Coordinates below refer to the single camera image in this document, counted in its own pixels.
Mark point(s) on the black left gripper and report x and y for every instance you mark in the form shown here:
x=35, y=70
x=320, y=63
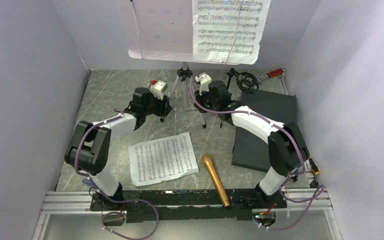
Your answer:
x=165, y=106

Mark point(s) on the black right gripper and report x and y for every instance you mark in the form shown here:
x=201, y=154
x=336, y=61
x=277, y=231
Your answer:
x=200, y=99

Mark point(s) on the sheet music page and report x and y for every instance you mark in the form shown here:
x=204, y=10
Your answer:
x=161, y=160
x=228, y=31

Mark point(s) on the lilac perforated music stand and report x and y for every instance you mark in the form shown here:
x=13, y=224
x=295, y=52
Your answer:
x=159, y=30

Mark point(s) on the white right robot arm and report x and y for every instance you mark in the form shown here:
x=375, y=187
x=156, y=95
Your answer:
x=287, y=148

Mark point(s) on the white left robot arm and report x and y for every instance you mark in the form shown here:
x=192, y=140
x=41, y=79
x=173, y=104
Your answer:
x=88, y=148

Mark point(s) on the gold microphone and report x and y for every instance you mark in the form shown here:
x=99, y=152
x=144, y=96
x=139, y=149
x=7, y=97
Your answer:
x=207, y=161

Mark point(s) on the dark rectangular equipment case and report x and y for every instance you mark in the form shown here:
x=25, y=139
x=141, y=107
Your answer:
x=249, y=151

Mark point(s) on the blue marker pen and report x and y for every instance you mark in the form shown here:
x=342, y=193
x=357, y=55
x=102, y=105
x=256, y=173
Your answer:
x=86, y=182

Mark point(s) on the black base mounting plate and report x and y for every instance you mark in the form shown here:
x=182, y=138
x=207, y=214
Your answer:
x=196, y=204

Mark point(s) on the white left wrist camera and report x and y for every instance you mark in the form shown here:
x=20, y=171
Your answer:
x=158, y=88

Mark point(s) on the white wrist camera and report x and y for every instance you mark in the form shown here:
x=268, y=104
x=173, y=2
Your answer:
x=203, y=80
x=158, y=88

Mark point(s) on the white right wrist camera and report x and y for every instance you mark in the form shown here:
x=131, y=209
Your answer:
x=203, y=80

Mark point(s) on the black microphone shock-mount stand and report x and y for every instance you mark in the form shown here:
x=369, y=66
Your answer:
x=245, y=81

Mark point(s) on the red-handled adjustable wrench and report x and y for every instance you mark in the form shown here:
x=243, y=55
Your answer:
x=271, y=74

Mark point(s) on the yellow-handled screwdriver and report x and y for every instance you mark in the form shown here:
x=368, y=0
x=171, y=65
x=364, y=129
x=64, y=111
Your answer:
x=314, y=168

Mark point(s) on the aluminium frame rails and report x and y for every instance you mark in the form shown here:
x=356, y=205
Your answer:
x=309, y=211

